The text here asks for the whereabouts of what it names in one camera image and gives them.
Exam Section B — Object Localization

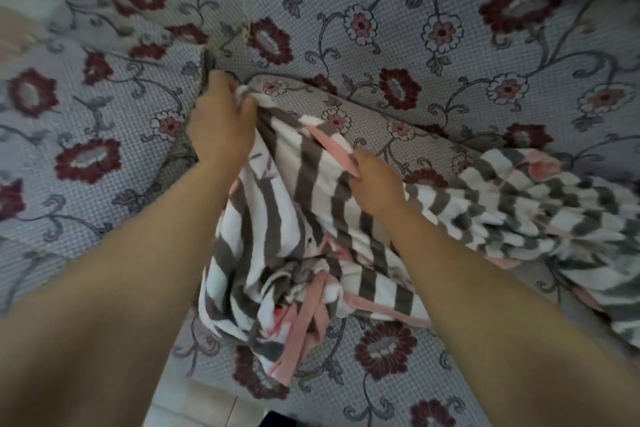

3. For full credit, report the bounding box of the grey white striped flamingo blanket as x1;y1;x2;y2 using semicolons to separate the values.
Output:
197;86;640;388

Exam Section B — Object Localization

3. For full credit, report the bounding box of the person's left hand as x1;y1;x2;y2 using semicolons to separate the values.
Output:
185;70;260;168

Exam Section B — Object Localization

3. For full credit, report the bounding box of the person's right hand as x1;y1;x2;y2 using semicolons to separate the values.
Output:
348;149;409;216

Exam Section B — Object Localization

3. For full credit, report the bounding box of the grey floral sofa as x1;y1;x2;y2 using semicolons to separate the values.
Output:
0;0;640;427

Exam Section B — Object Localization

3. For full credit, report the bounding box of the person's right forearm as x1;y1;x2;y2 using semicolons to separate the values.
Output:
382;203;640;427

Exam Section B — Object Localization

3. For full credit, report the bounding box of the person's left forearm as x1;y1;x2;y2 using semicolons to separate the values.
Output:
0;159;243;427

